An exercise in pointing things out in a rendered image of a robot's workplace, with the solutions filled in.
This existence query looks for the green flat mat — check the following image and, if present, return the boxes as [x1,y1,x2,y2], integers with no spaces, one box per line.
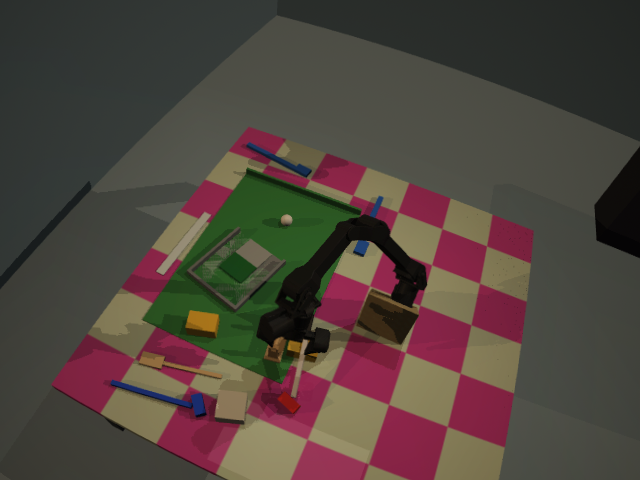
[143,174,361,384]

